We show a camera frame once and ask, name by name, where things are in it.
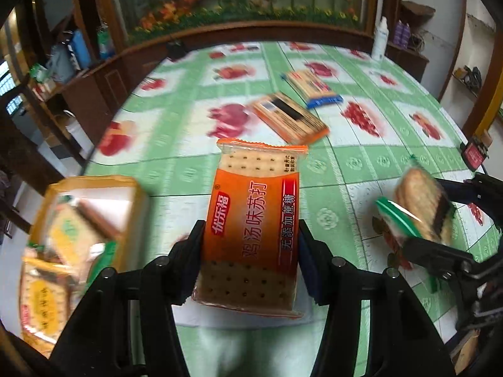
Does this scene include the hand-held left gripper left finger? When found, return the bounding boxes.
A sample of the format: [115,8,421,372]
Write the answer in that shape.
[51,220,207,377]

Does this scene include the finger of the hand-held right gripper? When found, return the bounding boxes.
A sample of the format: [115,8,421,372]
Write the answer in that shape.
[403,236,477,284]
[434,172,503,229]

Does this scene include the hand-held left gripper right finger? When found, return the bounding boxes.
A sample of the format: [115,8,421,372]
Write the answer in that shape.
[297,220,456,377]

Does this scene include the round cracker packet green label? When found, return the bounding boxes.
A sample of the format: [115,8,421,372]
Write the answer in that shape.
[374,166,457,245]

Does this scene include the orange cracker packet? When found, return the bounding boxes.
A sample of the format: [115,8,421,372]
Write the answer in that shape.
[192,138,309,320]
[247,91,330,145]

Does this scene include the yellow taped foam box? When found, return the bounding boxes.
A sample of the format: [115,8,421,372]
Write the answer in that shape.
[21,175,151,358]

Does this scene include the small red device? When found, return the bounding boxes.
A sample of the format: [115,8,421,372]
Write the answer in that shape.
[462,137,489,172]

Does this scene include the yellow pole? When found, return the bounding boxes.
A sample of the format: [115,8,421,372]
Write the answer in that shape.
[471,82,503,139]

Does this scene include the green fruit printed tablecloth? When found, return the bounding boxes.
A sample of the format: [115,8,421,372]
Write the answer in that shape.
[84,40,503,377]

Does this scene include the yellow green cracker packet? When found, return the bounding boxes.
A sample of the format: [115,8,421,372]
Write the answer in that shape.
[49,200,114,263]

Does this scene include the wooden side cabinet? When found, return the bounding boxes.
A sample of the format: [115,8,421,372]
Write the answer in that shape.
[387,0,432,84]

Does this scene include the yellow label cracker packet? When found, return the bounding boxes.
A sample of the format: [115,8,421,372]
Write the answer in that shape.
[21,259,76,345]

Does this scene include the white bucket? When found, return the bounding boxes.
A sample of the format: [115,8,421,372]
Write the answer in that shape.
[64,112,94,147]

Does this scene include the white spray bottle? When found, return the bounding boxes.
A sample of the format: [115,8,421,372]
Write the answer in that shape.
[371,16,390,62]

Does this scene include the blue edged cracker packet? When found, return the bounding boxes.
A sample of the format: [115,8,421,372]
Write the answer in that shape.
[280,69,343,110]

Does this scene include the small black device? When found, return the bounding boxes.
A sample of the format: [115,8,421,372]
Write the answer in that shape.
[167,41,186,62]

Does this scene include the green and white bag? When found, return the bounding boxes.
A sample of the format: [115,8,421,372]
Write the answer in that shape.
[97,27,116,61]

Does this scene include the blue bottle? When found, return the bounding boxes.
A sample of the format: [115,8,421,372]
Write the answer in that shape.
[72,29,92,68]

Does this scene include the green and white boxes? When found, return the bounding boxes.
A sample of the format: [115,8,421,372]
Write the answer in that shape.
[29,63,53,88]

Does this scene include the window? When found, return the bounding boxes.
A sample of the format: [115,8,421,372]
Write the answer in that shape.
[0,61,25,115]

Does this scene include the black cable bundle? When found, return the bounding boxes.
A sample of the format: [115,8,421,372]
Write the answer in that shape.
[458,65,484,95]

